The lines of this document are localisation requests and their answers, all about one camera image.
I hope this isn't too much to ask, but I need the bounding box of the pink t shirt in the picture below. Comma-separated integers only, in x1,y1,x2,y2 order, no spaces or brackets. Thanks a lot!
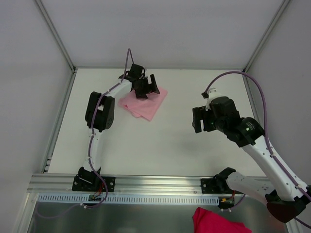
118,87,168,121

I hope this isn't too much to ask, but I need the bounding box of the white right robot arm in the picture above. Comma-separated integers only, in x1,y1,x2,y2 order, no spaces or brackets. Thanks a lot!
192,96,311,223

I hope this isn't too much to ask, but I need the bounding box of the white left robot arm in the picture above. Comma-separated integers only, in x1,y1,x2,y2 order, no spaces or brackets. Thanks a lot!
78,64,167,191

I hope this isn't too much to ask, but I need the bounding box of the red t shirt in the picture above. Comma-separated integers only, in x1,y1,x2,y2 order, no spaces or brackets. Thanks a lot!
192,207,252,233

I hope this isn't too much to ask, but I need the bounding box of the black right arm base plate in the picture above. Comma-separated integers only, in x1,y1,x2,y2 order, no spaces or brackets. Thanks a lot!
200,177,242,194

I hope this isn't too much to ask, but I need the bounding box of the left aluminium frame post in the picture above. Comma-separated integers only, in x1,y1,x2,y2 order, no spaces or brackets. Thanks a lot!
34,0,78,73

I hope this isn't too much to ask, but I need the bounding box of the aluminium frame post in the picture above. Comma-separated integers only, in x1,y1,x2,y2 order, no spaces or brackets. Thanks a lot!
242,0,294,76
34,0,78,73

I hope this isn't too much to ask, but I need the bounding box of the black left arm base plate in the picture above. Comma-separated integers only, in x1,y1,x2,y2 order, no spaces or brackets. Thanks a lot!
71,175,116,192

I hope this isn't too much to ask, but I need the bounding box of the right aluminium frame post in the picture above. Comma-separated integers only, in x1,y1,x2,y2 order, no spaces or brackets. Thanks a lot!
242,0,294,76

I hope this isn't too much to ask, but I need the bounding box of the white slotted cable duct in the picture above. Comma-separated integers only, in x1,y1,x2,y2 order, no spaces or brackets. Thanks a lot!
37,193,219,206

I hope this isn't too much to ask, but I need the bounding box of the aluminium front rail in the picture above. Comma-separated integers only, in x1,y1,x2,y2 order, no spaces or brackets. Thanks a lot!
27,173,205,196

